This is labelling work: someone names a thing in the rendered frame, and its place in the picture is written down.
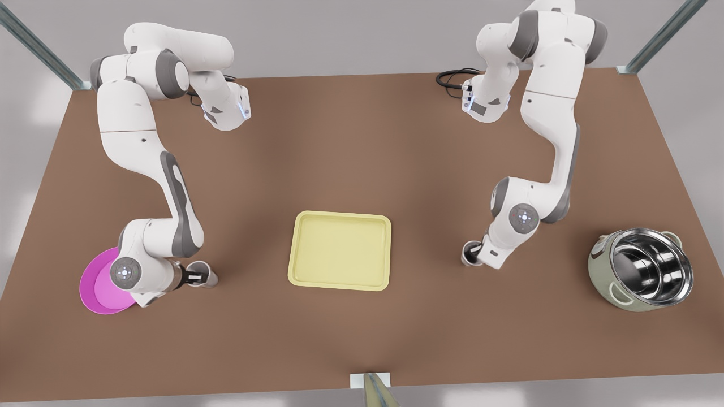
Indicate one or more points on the green pot with steel interior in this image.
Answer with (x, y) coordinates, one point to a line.
(650, 265)

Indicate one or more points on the silver frame post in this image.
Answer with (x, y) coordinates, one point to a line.
(39, 48)
(659, 37)
(376, 390)

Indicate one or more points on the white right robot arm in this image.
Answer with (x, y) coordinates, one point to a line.
(124, 130)

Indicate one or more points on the pale yellow rectangular tray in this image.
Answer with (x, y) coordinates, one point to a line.
(340, 251)

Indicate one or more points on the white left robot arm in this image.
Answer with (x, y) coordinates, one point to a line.
(551, 102)

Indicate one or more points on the pink plate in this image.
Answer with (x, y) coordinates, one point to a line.
(93, 288)

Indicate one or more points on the white IKEA cup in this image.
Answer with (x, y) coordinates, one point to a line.
(211, 277)
(467, 259)

